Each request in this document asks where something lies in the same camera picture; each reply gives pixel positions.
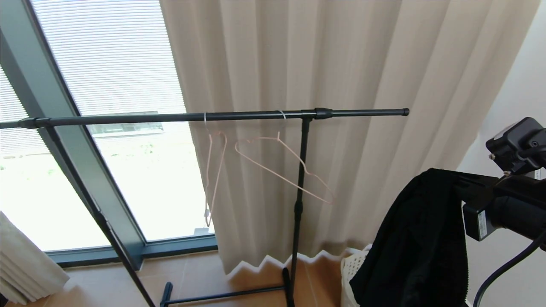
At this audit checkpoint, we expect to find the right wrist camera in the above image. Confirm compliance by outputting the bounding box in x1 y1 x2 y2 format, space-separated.
485 117 546 175

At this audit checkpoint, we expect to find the black clothes rack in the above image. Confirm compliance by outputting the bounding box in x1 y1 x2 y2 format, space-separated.
0 107 410 307

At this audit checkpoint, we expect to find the window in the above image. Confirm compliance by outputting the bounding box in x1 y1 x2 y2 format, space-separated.
0 0 218 271

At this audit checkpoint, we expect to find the black garment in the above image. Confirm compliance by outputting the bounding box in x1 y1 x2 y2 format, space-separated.
349 168 470 307

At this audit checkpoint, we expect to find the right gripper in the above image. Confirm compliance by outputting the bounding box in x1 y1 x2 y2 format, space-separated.
463 177 546 252

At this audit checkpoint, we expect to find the white laundry basket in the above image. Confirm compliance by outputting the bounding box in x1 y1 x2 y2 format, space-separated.
340 244 374 307

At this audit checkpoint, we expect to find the pink clothes hanger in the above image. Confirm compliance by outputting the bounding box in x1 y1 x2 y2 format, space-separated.
203 113 228 228
234 112 334 205

